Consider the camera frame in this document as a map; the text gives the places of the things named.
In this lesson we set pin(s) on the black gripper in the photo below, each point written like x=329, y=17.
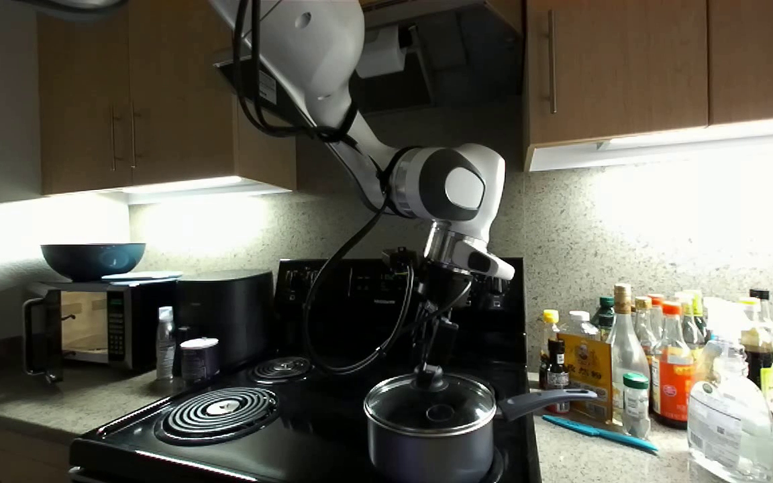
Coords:
x=436, y=294

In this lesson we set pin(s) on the glass pot lid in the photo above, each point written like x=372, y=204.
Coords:
x=431, y=403

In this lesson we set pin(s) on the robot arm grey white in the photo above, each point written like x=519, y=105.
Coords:
x=313, y=49

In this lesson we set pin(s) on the black electric stove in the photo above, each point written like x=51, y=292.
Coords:
x=319, y=432

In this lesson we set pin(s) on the dark cooking pot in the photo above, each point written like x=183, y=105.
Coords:
x=485, y=458

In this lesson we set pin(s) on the yellow cap bottle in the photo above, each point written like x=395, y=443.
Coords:
x=549, y=365

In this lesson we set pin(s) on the rear left coil burner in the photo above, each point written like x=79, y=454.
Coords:
x=282, y=372

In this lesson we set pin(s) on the coil burner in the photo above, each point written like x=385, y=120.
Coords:
x=215, y=416
x=282, y=372

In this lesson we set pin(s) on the amber oil bottle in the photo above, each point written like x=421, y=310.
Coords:
x=588, y=361

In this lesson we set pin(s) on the black air fryer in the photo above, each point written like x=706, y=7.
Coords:
x=230, y=310

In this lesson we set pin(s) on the tall clear glass bottle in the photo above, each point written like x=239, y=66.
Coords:
x=627, y=351

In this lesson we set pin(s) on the teal utensil on counter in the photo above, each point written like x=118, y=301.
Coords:
x=588, y=430

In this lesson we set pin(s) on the under-cabinet light fixture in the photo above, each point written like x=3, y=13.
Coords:
x=718, y=140

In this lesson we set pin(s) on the front left coil burner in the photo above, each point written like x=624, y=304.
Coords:
x=215, y=416

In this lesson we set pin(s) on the orange label sauce bottle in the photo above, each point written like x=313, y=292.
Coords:
x=675, y=368

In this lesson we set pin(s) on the white lidded canister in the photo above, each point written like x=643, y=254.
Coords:
x=197, y=361

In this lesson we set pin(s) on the wooden upper cabinets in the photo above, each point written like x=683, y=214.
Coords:
x=605, y=68

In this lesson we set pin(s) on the clear plastic spray bottle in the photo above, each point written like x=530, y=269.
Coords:
x=727, y=416

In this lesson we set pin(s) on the black microwave oven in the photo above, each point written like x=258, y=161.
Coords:
x=93, y=324

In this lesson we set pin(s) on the dark sauce bottle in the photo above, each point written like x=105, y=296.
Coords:
x=757, y=341

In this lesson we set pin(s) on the teal bowl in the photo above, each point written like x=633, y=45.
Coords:
x=93, y=262

